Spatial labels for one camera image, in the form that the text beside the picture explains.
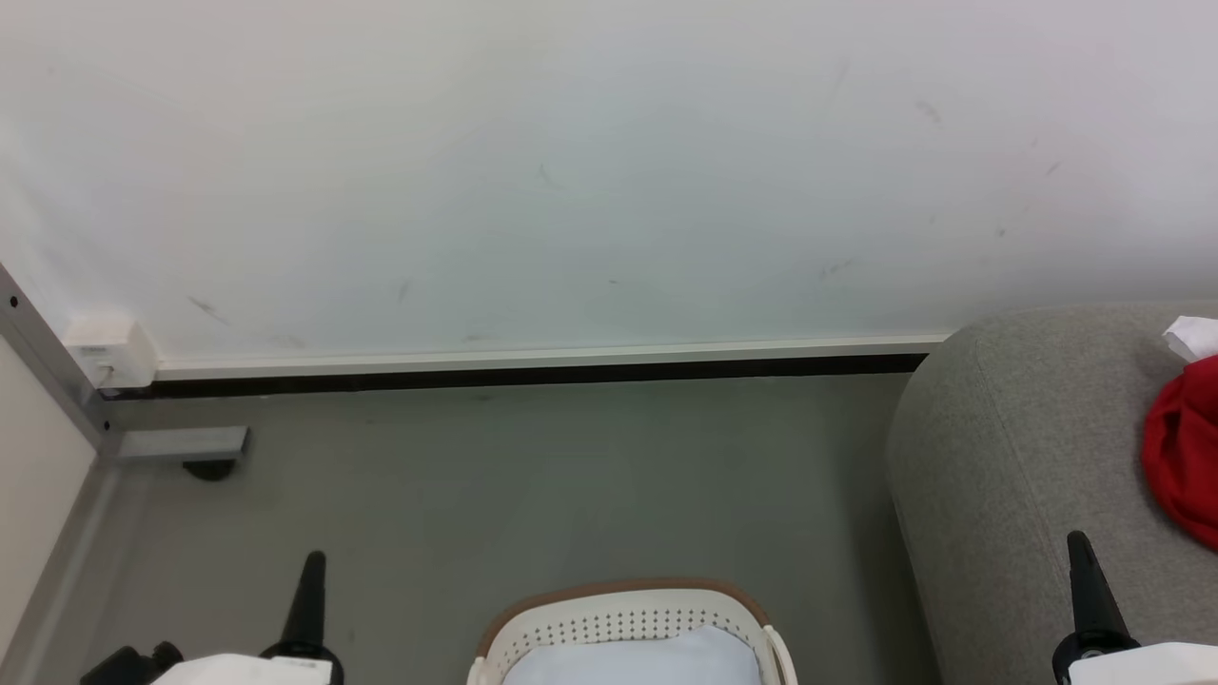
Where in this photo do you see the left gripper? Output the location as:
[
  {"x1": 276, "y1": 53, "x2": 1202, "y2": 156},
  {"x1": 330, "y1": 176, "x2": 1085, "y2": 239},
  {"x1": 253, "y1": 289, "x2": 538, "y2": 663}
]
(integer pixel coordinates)
[{"x1": 150, "y1": 549, "x2": 345, "y2": 685}]

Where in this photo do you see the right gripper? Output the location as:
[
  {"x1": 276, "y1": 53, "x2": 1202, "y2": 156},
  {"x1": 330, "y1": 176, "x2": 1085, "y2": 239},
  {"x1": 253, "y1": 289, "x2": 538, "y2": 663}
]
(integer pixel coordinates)
[{"x1": 1051, "y1": 531, "x2": 1218, "y2": 685}]

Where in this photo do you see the red clothing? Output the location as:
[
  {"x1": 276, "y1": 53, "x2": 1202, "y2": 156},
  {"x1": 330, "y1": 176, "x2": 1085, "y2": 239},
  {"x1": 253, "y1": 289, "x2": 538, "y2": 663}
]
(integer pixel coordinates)
[{"x1": 1141, "y1": 354, "x2": 1218, "y2": 553}]

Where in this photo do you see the white clothing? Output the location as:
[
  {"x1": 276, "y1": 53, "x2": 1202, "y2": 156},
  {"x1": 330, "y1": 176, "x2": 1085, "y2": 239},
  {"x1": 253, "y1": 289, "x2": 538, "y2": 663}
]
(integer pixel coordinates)
[{"x1": 1161, "y1": 315, "x2": 1218, "y2": 364}]

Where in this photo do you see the white perforated laundry basket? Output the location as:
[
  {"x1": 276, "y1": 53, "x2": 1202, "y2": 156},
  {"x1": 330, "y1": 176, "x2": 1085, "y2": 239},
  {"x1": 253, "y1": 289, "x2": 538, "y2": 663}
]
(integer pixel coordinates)
[{"x1": 466, "y1": 577, "x2": 800, "y2": 685}]

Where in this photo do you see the light blue clothing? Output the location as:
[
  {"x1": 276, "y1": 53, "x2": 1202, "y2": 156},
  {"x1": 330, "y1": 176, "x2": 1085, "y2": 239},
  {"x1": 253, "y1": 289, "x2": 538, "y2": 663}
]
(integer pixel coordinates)
[{"x1": 499, "y1": 625, "x2": 768, "y2": 685}]

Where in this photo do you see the grey fabric sofa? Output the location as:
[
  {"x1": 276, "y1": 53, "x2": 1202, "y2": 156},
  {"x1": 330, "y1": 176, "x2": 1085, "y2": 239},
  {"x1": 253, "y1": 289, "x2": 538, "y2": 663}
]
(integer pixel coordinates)
[{"x1": 885, "y1": 303, "x2": 1218, "y2": 685}]

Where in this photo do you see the grey metal foot bar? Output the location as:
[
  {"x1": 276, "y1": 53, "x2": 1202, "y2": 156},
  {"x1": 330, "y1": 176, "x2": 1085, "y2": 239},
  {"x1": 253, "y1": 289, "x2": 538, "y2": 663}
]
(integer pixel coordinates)
[{"x1": 116, "y1": 425, "x2": 250, "y2": 463}]

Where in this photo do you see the beige partition panel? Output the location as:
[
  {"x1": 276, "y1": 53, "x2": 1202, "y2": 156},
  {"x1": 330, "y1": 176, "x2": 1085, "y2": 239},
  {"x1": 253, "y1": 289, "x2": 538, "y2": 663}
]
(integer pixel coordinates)
[{"x1": 0, "y1": 335, "x2": 100, "y2": 659}]

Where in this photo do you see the dark baseboard strip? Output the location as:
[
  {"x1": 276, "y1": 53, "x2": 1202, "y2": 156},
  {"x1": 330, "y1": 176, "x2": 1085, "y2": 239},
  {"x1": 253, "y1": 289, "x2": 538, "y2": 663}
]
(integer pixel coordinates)
[{"x1": 100, "y1": 354, "x2": 932, "y2": 401}]

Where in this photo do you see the white junction box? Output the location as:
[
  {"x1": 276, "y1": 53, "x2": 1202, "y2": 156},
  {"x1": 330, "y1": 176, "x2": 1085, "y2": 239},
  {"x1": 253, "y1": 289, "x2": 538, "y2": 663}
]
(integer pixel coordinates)
[{"x1": 63, "y1": 314, "x2": 159, "y2": 391}]

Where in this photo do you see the white wall cable trunking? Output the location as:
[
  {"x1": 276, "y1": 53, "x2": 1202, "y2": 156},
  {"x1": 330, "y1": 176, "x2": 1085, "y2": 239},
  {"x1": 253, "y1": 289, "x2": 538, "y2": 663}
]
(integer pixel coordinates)
[{"x1": 154, "y1": 335, "x2": 954, "y2": 380}]

